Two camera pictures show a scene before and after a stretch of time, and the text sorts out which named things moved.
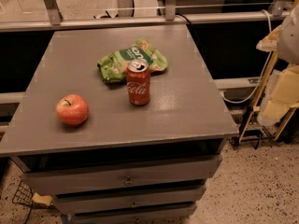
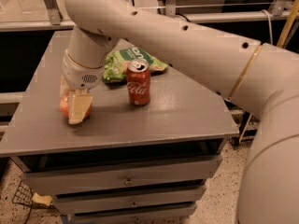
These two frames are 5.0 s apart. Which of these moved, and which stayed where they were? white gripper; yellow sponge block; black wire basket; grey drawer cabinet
Moved: white gripper
Stayed: black wire basket; yellow sponge block; grey drawer cabinet
